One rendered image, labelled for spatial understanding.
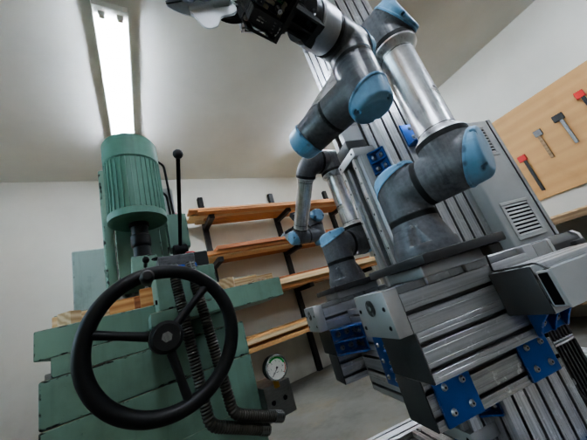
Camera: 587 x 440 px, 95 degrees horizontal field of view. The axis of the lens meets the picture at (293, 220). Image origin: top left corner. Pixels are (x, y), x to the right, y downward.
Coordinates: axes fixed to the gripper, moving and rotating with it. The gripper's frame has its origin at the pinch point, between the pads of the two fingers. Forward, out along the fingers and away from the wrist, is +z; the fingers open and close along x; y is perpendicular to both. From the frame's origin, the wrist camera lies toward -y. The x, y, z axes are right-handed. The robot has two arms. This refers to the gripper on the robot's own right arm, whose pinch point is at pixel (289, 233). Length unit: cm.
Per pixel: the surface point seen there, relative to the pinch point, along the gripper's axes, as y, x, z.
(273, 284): 29, -53, -65
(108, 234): -13, -94, -32
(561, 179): 41, 238, -70
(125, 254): -1, -90, -42
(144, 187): -16, -80, -58
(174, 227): -10, -71, -32
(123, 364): 33, -96, -67
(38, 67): -163, -108, 30
